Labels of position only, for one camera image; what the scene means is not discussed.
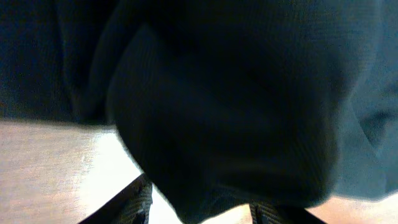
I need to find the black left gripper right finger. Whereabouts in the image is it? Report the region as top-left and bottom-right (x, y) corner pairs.
(249, 202), (326, 224)

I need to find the black polo shirt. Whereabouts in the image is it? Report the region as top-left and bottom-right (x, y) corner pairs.
(1, 0), (397, 223)

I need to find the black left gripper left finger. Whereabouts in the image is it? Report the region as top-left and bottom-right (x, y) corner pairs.
(79, 174), (152, 224)

